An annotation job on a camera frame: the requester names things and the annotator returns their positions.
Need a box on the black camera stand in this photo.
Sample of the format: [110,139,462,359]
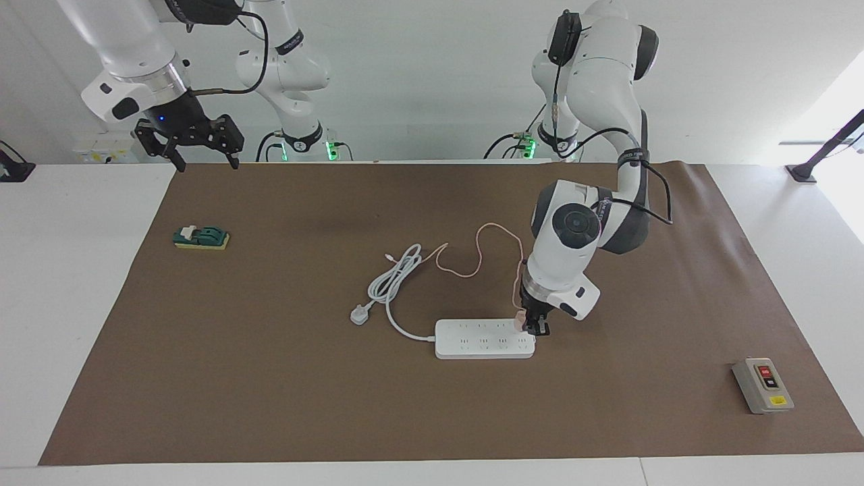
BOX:
[786,109,864,184]

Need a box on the pink charging cable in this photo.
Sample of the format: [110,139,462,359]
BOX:
[385,223,526,313]

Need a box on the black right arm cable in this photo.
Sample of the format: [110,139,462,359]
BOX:
[184,0,271,97]

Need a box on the green and white connector block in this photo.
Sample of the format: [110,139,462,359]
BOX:
[173,225,231,251]

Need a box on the white power cord with plug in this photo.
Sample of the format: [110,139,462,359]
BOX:
[350,244,438,342]

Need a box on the brown table mat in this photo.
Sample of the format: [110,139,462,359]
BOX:
[38,162,864,466]

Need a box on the black table clamp mount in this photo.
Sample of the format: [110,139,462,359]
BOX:
[0,140,36,183]

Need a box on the black right gripper linkage finger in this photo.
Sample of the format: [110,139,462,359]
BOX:
[134,119,187,172]
[201,114,246,170]

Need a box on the wall outlet with yellow stickers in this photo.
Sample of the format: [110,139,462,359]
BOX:
[73,138,139,165]

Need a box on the white power strip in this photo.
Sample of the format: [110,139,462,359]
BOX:
[434,319,536,360]

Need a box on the grey on-off switch box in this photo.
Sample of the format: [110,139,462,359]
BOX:
[732,357,795,414]

